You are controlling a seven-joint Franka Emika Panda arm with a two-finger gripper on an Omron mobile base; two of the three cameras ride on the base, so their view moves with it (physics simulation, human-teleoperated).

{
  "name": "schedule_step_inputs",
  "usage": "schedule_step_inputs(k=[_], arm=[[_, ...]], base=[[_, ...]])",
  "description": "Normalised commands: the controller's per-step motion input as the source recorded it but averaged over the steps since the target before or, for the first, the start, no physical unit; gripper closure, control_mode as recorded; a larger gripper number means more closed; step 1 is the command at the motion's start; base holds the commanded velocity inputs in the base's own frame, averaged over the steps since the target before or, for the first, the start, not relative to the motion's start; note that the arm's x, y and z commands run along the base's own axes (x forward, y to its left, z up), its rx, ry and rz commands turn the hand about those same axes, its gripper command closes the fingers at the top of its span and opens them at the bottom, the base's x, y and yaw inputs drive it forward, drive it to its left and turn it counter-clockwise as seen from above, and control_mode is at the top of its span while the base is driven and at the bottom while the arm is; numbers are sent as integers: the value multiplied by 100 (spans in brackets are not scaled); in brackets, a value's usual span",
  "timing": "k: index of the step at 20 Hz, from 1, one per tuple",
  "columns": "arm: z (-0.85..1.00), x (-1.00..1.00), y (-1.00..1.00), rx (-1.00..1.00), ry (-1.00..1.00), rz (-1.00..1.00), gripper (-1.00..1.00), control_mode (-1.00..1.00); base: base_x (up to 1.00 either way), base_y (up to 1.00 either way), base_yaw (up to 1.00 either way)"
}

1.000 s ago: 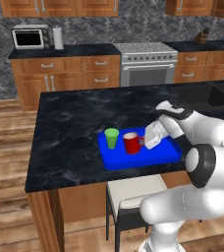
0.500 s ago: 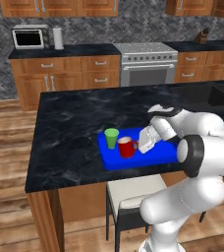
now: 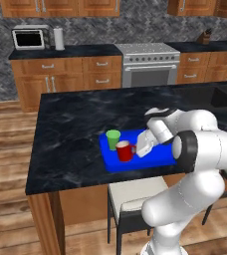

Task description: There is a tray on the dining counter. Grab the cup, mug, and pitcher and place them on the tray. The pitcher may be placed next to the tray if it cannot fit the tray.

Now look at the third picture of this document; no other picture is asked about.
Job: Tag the green cup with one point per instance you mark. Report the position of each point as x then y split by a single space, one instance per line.
112 138

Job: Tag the wooden island counter base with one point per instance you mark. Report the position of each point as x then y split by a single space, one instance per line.
82 205

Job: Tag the wooden wall cupboards run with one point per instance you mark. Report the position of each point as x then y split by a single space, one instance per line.
205 7
60 7

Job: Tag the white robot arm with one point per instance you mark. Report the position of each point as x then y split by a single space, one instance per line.
198 156

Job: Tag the red mug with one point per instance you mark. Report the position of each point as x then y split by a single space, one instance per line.
123 152

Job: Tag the wooden base cupboards run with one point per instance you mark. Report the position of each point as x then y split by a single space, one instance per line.
65 78
211 66

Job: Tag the wooden knife block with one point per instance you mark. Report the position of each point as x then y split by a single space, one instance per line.
204 37

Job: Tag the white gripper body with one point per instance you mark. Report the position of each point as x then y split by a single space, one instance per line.
144 144

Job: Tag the blue tray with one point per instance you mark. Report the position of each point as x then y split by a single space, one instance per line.
158 156

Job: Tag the silver toaster oven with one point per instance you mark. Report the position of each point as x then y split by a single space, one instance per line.
30 37

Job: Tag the silver stove oven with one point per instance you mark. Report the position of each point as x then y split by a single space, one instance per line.
148 66

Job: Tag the dark sink basin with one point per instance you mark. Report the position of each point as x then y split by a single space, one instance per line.
225 97

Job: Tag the white paper towel roll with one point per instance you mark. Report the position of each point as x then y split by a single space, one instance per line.
59 39

